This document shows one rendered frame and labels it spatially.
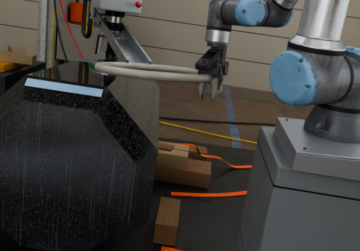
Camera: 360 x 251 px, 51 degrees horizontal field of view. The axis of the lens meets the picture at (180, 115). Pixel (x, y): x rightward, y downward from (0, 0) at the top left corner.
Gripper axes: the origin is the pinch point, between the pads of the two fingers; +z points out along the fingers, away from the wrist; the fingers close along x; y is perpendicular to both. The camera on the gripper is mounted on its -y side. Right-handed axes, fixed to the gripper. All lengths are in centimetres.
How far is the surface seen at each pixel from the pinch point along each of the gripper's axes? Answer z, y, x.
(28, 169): 43, -27, 68
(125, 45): -13, 25, 64
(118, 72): -6.7, -25.8, 21.6
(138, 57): -8, 20, 51
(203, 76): -8.1, -6.3, -0.8
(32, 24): -4, 324, 554
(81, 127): 21, -16, 48
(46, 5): -34, 159, 301
